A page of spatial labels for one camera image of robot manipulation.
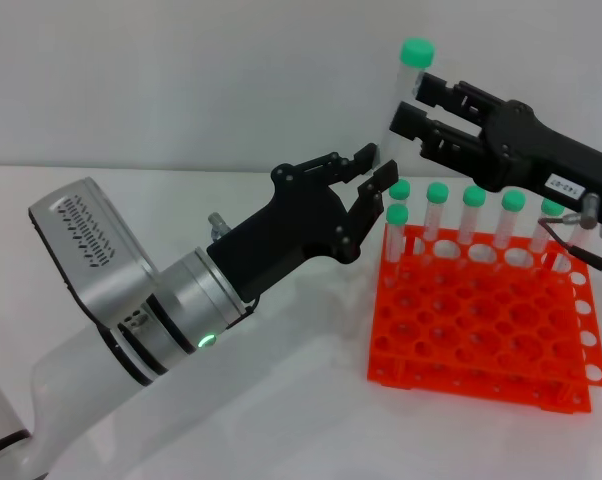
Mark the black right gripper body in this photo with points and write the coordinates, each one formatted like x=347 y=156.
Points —
x=531 y=150

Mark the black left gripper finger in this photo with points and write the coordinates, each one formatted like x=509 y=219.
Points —
x=373 y=200
x=346 y=162

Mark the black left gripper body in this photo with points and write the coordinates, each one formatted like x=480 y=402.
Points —
x=291 y=220

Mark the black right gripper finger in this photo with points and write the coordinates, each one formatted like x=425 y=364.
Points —
x=431 y=132
x=446 y=97

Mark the green-capped clear test tube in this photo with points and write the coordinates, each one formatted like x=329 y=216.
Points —
x=513 y=200
x=397 y=214
x=437 y=191
x=400 y=189
x=417 y=52
x=474 y=196
x=551 y=206

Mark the orange plastic test tube rack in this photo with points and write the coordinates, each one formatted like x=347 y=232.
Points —
x=481 y=390

